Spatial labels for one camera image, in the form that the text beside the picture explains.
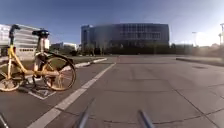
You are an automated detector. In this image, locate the pale stone kerb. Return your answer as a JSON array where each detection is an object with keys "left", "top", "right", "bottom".
[{"left": 73, "top": 57, "right": 109, "bottom": 69}]

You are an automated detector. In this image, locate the grass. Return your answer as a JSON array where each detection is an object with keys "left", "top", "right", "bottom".
[{"left": 19, "top": 54, "right": 103, "bottom": 72}]

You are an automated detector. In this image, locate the dark glass building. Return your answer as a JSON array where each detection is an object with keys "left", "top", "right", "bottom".
[{"left": 80, "top": 22, "right": 171, "bottom": 56}]

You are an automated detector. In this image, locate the grey slab pavement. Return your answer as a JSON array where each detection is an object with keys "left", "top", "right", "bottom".
[{"left": 0, "top": 54, "right": 224, "bottom": 128}]

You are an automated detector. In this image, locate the low distant building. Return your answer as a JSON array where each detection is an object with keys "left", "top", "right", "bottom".
[{"left": 50, "top": 41, "right": 78, "bottom": 52}]

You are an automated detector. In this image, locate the white painted line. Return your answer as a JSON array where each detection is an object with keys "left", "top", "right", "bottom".
[{"left": 26, "top": 62, "right": 117, "bottom": 128}]

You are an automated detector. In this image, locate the robot's own part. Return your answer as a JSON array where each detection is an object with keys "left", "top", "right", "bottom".
[
  {"left": 137, "top": 109, "right": 156, "bottom": 128},
  {"left": 77, "top": 98, "right": 97, "bottom": 128}
]

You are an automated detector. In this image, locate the row of trees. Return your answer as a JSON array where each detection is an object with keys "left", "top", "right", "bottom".
[{"left": 169, "top": 42, "right": 224, "bottom": 57}]

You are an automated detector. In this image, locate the pale office building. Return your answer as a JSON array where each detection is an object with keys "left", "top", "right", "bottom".
[{"left": 13, "top": 23, "right": 42, "bottom": 61}]

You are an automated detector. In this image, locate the low planting bed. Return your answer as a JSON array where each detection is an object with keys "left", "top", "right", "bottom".
[{"left": 175, "top": 56, "right": 224, "bottom": 68}]

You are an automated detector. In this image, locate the yellow bicycle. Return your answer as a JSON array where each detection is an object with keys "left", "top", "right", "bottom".
[{"left": 0, "top": 23, "right": 78, "bottom": 93}]

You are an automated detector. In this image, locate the white building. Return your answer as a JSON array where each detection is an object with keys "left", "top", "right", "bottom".
[{"left": 0, "top": 23, "right": 12, "bottom": 47}]

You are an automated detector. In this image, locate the light pole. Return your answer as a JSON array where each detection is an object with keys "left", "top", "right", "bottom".
[{"left": 219, "top": 22, "right": 224, "bottom": 47}]

